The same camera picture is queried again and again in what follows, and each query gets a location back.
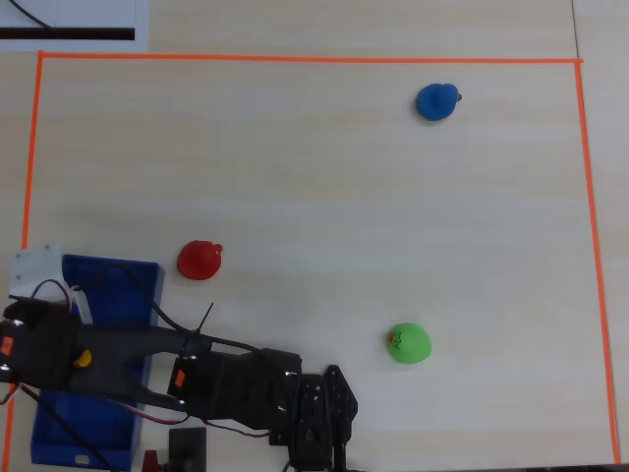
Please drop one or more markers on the black strip on paper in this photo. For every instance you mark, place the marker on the black strip on paper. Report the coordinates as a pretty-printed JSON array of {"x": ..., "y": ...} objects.
[{"x": 74, "y": 34}]

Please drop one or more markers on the yellow rubber duck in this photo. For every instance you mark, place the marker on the yellow rubber duck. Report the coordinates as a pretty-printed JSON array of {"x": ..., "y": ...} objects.
[{"x": 83, "y": 359}]

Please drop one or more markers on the red rubber duck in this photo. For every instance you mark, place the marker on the red rubber duck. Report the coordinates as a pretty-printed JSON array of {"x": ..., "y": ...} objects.
[{"x": 198, "y": 261}]

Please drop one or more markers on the black zip tie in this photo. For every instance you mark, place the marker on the black zip tie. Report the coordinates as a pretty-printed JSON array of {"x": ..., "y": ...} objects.
[{"x": 205, "y": 317}]

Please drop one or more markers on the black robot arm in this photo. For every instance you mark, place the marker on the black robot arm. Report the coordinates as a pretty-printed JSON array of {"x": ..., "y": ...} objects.
[{"x": 236, "y": 383}]

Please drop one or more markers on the white paper sheet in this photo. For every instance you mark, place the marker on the white paper sheet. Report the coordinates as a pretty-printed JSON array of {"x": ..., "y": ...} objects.
[{"x": 98, "y": 15}]

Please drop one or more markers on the green rubber duck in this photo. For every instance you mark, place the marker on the green rubber duck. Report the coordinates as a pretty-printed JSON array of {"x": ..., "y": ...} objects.
[{"x": 410, "y": 346}]

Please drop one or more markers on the long orange tape strip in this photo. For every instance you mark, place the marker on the long orange tape strip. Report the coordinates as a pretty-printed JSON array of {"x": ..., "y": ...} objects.
[{"x": 304, "y": 59}]

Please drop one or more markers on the black table clamp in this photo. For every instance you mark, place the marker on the black table clamp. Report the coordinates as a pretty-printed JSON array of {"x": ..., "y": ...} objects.
[{"x": 188, "y": 450}]

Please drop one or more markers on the blue rubber duck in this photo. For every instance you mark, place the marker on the blue rubber duck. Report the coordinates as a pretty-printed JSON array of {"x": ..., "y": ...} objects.
[{"x": 435, "y": 103}]

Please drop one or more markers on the white camera housing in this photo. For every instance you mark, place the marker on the white camera housing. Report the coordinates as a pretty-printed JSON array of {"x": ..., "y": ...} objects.
[{"x": 37, "y": 268}]

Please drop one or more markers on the blue plastic box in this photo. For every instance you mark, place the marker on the blue plastic box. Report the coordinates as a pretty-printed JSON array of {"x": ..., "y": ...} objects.
[{"x": 110, "y": 300}]

